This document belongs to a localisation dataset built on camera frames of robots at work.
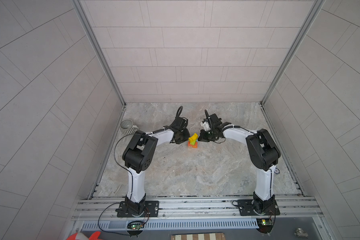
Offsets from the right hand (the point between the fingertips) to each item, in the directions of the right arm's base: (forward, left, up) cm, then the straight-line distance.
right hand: (197, 138), depth 95 cm
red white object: (-45, +53, +5) cm, 69 cm away
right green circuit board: (-46, -27, -4) cm, 53 cm away
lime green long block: (-5, +3, +3) cm, 6 cm away
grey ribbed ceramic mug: (+12, +46, +2) cm, 48 cm away
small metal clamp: (-50, -40, -2) cm, 64 cm away
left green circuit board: (-43, +31, +1) cm, 53 cm away
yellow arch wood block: (-2, +2, +5) cm, 6 cm away
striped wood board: (-48, -4, -1) cm, 49 cm away
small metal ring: (-22, -43, -3) cm, 49 cm away
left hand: (+3, +2, 0) cm, 4 cm away
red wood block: (-5, +5, 0) cm, 7 cm away
